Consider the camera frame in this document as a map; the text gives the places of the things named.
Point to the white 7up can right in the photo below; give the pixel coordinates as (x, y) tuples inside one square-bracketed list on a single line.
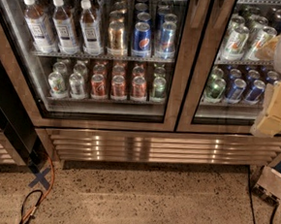
[(263, 36)]

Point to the stainless steel vent grille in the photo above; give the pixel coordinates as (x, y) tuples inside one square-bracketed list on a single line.
[(98, 145)]

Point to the white green can far left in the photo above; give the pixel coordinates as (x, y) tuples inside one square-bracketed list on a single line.
[(57, 85)]

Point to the glass fridge door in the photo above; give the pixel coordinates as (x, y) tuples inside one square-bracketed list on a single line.
[(222, 18), (29, 68)]

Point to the robot base box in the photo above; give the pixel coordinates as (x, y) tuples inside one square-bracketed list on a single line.
[(268, 185)]

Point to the tea bottle left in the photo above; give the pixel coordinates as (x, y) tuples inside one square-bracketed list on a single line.
[(40, 27)]

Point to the tea bottle right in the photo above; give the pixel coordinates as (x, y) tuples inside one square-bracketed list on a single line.
[(90, 28)]

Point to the red can middle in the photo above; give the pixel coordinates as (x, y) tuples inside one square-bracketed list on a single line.
[(118, 88)]

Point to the blue can right lower left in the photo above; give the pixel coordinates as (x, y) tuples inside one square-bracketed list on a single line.
[(236, 90)]

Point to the white 7up can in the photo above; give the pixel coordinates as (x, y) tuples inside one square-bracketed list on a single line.
[(263, 36), (234, 46)]

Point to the tea bottle middle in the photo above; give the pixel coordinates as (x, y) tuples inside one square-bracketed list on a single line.
[(65, 28)]

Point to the blue pepsi can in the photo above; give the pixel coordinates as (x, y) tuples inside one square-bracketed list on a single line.
[(141, 39)]

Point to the silver blue diet can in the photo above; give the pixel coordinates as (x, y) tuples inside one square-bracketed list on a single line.
[(165, 47)]

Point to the red can left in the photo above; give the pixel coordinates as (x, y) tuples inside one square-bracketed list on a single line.
[(98, 87)]

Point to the green can right fridge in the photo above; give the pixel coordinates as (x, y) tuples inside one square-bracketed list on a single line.
[(215, 90)]

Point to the white 7up can left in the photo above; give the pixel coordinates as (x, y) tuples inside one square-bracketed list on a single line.
[(234, 46)]

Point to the green silver can lower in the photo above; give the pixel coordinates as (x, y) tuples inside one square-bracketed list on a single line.
[(158, 90)]

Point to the gold soda can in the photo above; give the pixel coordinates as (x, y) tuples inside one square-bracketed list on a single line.
[(117, 38)]

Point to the tea bottle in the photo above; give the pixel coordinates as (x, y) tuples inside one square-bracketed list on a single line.
[(90, 28), (40, 27), (65, 28)]

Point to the red can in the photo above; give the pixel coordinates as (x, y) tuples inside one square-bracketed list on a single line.
[(138, 89), (118, 88), (98, 87)]

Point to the silver can lower shelf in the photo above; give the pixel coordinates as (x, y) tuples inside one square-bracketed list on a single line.
[(77, 84)]

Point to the red can right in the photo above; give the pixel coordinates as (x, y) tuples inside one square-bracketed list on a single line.
[(138, 89)]

